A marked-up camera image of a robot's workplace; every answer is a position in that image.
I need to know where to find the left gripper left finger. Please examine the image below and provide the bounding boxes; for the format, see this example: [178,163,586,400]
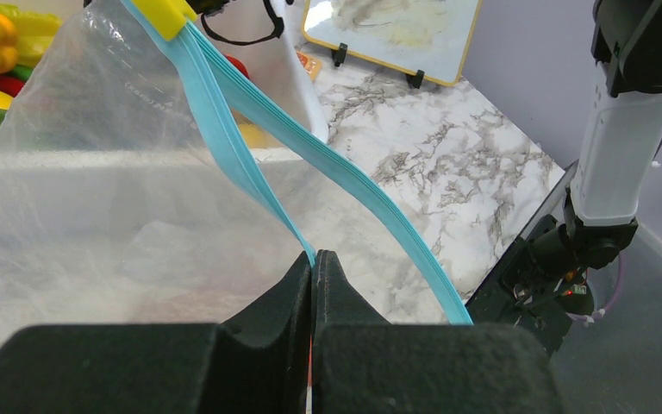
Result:
[0,254,312,413]

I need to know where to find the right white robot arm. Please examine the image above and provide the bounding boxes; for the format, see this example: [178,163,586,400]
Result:
[503,1,662,353]

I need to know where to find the yellow lemon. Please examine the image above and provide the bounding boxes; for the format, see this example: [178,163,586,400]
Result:
[237,122,283,149]

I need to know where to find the clear zip top bag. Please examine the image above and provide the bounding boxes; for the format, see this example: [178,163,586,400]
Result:
[0,1,471,348]

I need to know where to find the green yellow pepper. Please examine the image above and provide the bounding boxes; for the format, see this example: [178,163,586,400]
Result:
[0,3,63,67]

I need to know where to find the wood framed whiteboard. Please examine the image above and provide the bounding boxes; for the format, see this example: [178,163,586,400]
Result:
[301,0,481,86]

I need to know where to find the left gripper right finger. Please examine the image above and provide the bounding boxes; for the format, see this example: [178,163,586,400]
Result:
[311,250,563,413]

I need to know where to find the white plastic bin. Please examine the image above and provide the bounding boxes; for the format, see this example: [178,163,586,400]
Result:
[0,31,328,185]

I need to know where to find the red strawberry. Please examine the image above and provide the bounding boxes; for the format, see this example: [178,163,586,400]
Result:
[224,55,250,78]

